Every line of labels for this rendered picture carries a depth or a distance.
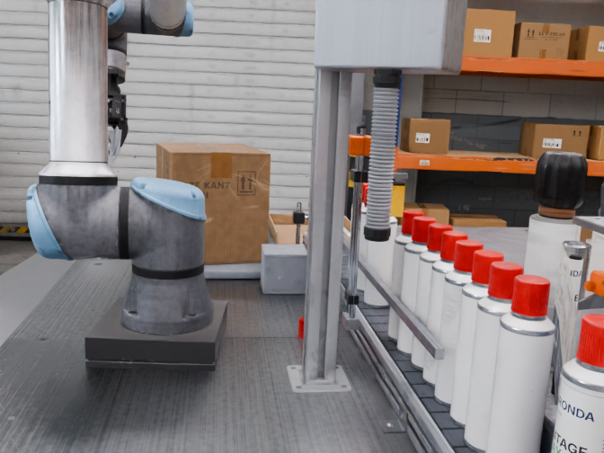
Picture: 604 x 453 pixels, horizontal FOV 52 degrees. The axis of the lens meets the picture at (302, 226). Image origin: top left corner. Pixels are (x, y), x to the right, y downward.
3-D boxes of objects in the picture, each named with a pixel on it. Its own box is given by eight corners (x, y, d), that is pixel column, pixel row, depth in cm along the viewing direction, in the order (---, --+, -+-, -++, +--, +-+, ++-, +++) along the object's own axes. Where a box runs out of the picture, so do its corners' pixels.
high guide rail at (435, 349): (443, 359, 74) (444, 349, 74) (433, 359, 74) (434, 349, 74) (312, 207, 178) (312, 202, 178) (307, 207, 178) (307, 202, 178)
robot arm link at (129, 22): (140, -14, 129) (143, 10, 139) (84, -20, 126) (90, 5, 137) (140, 22, 128) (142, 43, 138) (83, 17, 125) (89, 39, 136)
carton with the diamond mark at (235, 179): (268, 262, 154) (271, 153, 148) (169, 267, 146) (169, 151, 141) (240, 236, 181) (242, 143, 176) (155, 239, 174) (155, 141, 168)
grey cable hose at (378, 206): (394, 243, 77) (406, 69, 73) (366, 242, 77) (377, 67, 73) (386, 236, 81) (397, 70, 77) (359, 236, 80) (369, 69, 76)
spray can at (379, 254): (395, 308, 113) (403, 197, 109) (367, 308, 113) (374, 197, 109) (386, 299, 118) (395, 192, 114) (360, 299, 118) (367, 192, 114)
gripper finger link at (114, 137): (107, 163, 135) (108, 121, 136) (106, 168, 140) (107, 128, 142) (122, 164, 136) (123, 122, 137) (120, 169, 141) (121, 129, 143)
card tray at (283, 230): (362, 245, 185) (363, 233, 184) (275, 244, 181) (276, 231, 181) (342, 226, 214) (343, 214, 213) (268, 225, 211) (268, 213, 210)
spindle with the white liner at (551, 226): (580, 327, 107) (604, 155, 102) (531, 327, 106) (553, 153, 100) (553, 310, 116) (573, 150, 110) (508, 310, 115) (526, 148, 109)
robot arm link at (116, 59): (91, 59, 143) (128, 64, 146) (91, 78, 143) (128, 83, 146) (92, 47, 136) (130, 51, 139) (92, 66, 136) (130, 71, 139)
